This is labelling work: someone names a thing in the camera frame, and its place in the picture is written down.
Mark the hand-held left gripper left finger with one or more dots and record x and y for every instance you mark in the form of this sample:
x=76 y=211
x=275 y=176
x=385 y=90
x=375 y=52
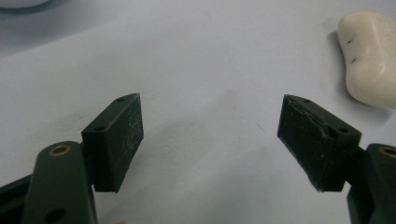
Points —
x=113 y=143

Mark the white round dish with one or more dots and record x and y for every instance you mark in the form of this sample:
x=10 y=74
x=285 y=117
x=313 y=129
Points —
x=18 y=2

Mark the cream soap bar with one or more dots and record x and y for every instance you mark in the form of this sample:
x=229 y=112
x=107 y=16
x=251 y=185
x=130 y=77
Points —
x=370 y=59

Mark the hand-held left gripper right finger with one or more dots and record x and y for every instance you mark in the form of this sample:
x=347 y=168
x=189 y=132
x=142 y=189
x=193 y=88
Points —
x=314 y=143

